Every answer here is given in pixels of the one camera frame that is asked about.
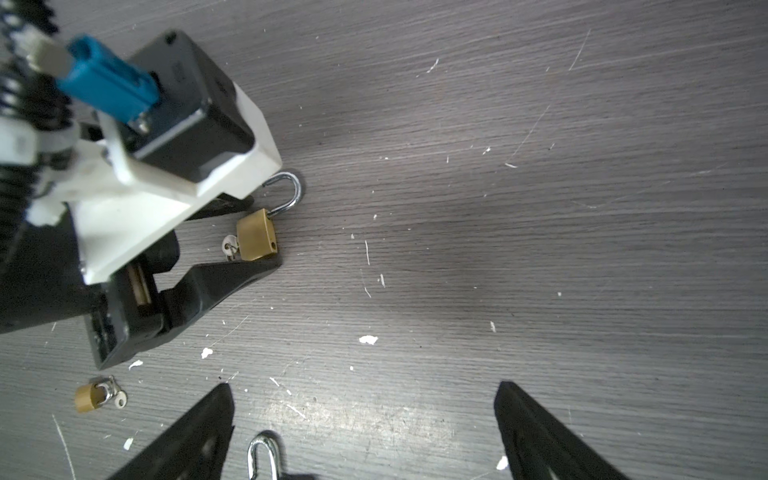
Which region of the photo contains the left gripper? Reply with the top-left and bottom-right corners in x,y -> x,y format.
84,193 -> 282,370

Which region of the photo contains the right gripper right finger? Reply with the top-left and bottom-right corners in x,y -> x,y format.
494,381 -> 626,479

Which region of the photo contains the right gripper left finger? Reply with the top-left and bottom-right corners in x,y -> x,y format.
111,383 -> 235,480

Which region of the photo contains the large brass padlock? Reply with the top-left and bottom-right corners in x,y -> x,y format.
222,171 -> 304,261

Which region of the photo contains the black padlock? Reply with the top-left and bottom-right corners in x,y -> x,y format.
246,430 -> 317,480

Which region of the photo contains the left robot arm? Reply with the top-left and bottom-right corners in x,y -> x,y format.
1,1 -> 283,370

